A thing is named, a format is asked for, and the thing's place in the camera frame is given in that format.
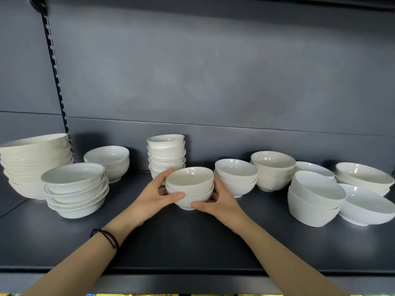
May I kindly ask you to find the person's left hand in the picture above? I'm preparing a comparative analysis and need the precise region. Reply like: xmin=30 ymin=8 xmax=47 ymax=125
xmin=106 ymin=168 xmax=186 ymax=245

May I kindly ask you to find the person's right hand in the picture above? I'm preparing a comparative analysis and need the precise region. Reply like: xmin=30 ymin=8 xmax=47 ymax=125
xmin=191 ymin=175 xmax=251 ymax=237

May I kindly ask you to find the deep white ceramic bowl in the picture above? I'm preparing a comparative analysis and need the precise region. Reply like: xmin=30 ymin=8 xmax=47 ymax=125
xmin=149 ymin=164 xmax=173 ymax=180
xmin=148 ymin=157 xmax=187 ymax=173

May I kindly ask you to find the white wide-rimmed ceramic bowl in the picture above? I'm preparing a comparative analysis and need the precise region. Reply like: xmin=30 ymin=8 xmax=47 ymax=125
xmin=41 ymin=162 xmax=106 ymax=194

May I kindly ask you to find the cream ceramic bowl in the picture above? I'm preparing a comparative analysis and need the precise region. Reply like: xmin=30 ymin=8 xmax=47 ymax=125
xmin=1 ymin=155 xmax=74 ymax=173
xmin=0 ymin=148 xmax=72 ymax=164
xmin=0 ymin=133 xmax=70 ymax=156

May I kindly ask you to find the person's left forearm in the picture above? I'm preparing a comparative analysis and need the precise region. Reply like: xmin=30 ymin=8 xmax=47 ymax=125
xmin=21 ymin=232 xmax=123 ymax=296

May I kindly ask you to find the person's right forearm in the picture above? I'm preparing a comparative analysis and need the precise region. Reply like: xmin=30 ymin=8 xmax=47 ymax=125
xmin=233 ymin=219 xmax=349 ymax=296

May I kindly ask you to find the narrow grey metal back panel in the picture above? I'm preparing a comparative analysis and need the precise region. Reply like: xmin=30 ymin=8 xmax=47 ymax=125
xmin=0 ymin=111 xmax=69 ymax=142

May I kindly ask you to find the large grey metal back panel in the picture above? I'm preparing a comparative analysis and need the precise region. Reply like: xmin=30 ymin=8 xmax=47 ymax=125
xmin=0 ymin=0 xmax=62 ymax=116
xmin=48 ymin=0 xmax=395 ymax=138

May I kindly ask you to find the black cord bracelet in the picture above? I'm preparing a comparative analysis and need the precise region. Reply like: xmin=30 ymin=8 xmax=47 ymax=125
xmin=90 ymin=228 xmax=120 ymax=251

